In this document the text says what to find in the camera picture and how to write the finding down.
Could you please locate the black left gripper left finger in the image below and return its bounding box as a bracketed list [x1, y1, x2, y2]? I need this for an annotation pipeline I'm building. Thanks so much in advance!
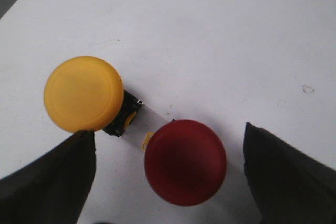
[1, 131, 96, 223]

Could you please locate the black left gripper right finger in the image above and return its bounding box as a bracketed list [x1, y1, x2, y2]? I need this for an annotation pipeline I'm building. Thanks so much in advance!
[243, 123, 335, 223]

